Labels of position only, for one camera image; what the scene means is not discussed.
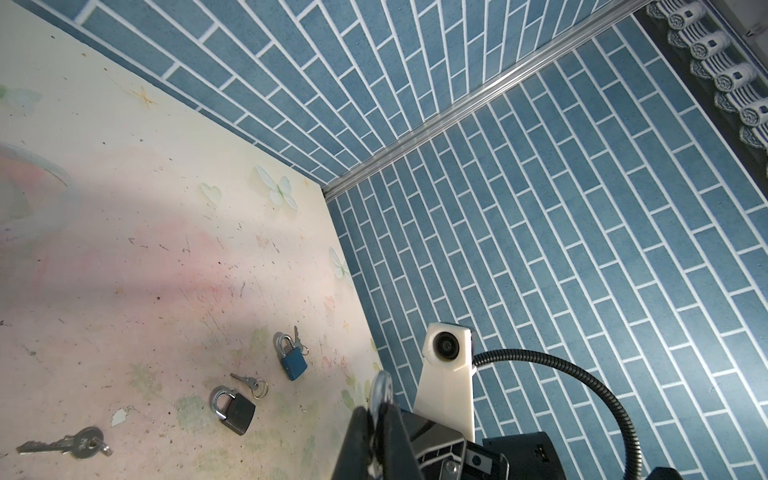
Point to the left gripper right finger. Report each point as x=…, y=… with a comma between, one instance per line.
x=396, y=455

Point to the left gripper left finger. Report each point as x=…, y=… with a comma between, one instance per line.
x=355, y=455

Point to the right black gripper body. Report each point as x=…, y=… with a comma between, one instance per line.
x=444, y=453

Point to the blue padlock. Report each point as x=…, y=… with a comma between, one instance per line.
x=291, y=353

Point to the black padlock with keys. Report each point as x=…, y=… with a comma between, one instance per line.
x=234, y=410

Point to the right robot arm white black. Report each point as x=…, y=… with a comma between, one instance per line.
x=588, y=430

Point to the floral table mat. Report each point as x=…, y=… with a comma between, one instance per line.
x=149, y=256

